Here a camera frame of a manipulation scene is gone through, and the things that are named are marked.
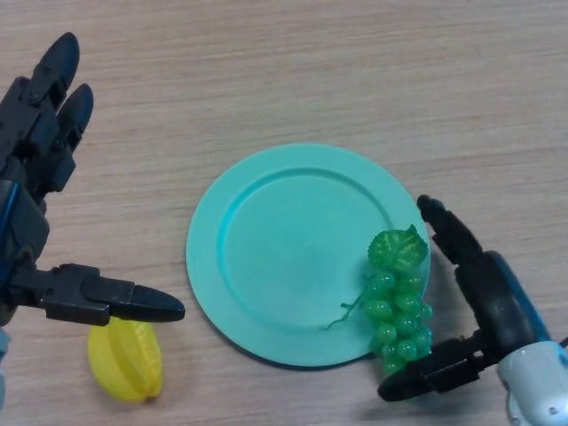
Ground yellow starfruit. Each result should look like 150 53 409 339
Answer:
87 317 164 404

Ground green plastic grape bunch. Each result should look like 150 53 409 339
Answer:
326 225 435 403

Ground round teal plate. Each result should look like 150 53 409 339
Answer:
185 142 431 368

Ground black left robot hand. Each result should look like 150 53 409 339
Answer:
0 31 186 328

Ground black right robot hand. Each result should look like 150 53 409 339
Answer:
376 194 554 403

